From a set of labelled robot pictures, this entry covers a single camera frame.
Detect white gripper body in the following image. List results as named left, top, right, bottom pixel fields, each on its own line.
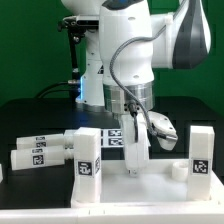
left=120, top=113, right=149, bottom=171

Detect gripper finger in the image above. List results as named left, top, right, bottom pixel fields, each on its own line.
left=129, top=170, right=140, bottom=176

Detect white desk tabletop tray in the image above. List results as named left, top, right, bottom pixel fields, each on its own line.
left=71, top=159, right=224, bottom=207

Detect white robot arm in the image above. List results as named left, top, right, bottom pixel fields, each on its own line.
left=61, top=0, right=211, bottom=174

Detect white marker sheet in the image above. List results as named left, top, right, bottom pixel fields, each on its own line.
left=63, top=128, right=152, bottom=149

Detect white L-shaped fence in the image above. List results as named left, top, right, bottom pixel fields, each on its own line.
left=0, top=159, right=224, bottom=224

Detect white piece at left edge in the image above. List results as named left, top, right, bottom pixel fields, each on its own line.
left=0, top=164, right=3, bottom=184

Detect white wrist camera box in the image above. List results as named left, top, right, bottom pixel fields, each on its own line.
left=148, top=111, right=178, bottom=151

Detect black cables behind base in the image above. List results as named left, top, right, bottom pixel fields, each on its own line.
left=34, top=79, right=82, bottom=100

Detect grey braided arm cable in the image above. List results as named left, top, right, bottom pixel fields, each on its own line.
left=109, top=0, right=189, bottom=141

